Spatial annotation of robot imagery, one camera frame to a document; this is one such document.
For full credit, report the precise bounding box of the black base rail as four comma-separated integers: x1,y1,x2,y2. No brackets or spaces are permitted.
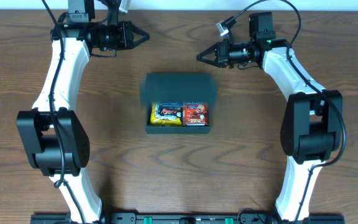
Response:
30,213,345,224

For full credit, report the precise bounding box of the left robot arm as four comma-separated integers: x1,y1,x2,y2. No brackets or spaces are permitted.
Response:
16,12,150,223

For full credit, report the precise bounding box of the left black cable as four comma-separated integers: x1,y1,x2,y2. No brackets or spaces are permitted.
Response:
41,0,86,224

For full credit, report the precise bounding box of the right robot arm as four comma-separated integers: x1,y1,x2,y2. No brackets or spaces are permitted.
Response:
196,39,346,223

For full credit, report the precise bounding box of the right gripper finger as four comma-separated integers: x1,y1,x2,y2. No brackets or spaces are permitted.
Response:
196,43,219,59
196,55,218,67

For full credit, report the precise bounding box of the right black cable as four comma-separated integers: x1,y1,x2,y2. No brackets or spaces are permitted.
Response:
228,0,347,224

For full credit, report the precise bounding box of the small dark chocolate bar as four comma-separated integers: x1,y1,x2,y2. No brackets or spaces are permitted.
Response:
154,104,183,121

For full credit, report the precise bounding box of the yellow Hacks candy bag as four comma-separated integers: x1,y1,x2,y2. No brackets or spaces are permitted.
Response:
149,101,183,126

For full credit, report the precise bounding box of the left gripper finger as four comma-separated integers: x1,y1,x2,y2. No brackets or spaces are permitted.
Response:
132,23,149,37
132,35,150,49

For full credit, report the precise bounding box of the red Hello Panda box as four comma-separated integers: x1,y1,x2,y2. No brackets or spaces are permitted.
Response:
183,102,209,126

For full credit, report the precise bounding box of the black gift box with lid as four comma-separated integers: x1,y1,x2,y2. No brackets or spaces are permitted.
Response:
139,73,218,134

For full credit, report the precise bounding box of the black cable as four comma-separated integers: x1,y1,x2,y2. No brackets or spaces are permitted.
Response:
228,0,347,224
41,0,86,224

